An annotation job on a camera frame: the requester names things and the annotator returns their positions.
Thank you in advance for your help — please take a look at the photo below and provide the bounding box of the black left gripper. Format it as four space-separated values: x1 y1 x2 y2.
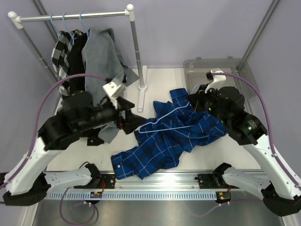
78 96 147 134

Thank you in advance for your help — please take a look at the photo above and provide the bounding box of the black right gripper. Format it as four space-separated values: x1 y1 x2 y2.
187 83 230 126

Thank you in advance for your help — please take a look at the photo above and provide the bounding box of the light blue hanger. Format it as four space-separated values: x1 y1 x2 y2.
50 14 62 39
62 12 76 45
79 12 90 38
138 103 192 134

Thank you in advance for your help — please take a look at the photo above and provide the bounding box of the blue plaid shirt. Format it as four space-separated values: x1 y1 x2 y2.
111 88 227 180

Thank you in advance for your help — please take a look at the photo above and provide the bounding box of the grey shirt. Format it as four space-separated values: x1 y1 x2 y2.
82 28 139 143

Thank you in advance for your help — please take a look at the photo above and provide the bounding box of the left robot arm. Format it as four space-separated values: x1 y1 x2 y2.
0 91 146 206

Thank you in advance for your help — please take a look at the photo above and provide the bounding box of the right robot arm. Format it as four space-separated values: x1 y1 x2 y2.
187 87 301 217

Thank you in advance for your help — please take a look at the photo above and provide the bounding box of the black white checked shirt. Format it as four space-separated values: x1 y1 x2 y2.
51 29 83 96

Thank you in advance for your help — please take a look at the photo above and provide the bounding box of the clear grey plastic bin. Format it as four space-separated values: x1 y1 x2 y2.
183 56 260 102

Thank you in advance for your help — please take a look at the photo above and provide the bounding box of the white clothes rack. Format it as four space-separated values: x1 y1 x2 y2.
8 4 148 113

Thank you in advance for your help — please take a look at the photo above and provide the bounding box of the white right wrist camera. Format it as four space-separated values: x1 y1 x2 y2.
205 68 226 93

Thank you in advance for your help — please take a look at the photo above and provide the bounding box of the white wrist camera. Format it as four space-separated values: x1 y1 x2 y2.
103 78 126 109
205 68 226 93

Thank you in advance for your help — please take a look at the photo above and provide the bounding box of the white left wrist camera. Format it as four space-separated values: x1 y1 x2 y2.
103 78 126 109

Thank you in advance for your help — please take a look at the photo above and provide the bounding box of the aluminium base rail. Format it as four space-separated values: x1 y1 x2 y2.
46 171 260 203

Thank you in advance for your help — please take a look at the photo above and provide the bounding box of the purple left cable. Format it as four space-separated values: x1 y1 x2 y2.
0 73 113 189

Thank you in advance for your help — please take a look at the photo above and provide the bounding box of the aluminium frame post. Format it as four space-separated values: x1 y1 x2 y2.
237 0 281 71
32 0 59 83

